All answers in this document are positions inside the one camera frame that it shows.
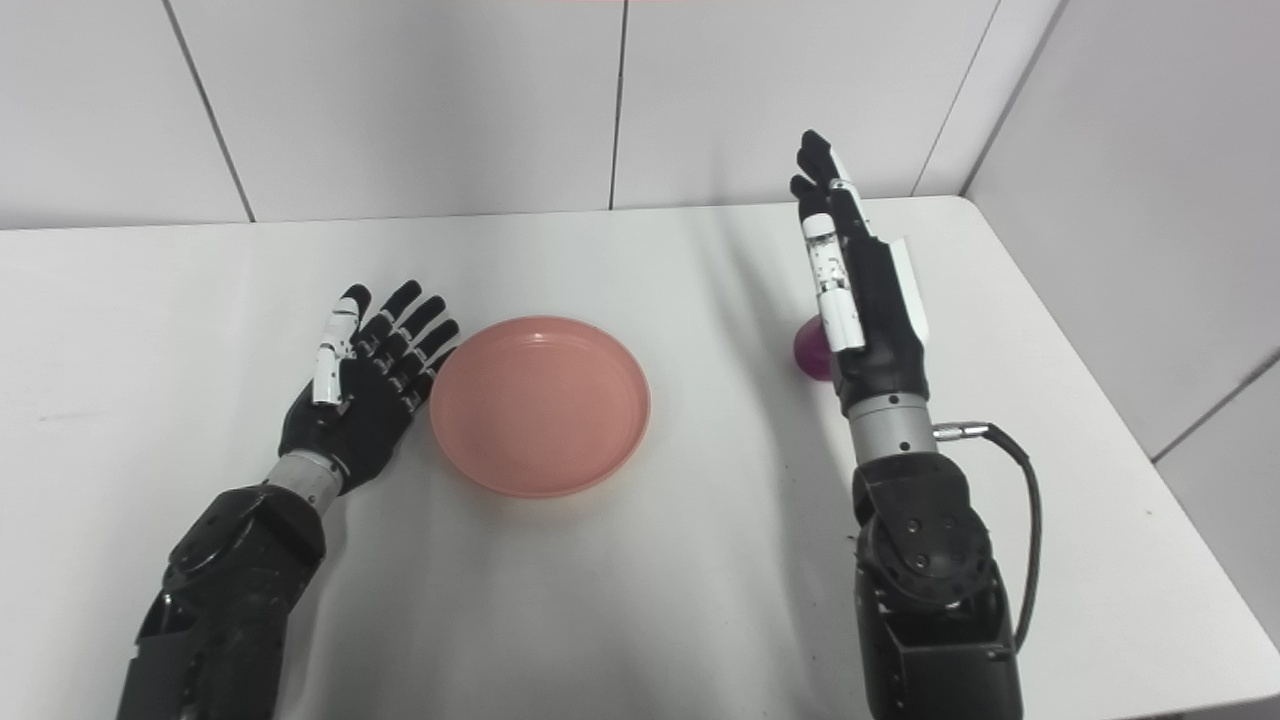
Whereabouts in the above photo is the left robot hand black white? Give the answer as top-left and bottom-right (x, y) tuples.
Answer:
(278, 279), (461, 495)

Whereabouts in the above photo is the pink round plate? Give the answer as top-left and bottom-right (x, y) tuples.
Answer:
(429, 316), (652, 499)

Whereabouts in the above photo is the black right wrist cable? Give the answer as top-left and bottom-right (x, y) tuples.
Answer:
(932, 421), (1043, 655)

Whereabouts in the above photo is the purple red onion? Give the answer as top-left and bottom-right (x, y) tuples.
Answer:
(793, 314), (836, 382)

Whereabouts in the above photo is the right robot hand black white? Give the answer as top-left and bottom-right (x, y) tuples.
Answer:
(789, 129), (931, 418)

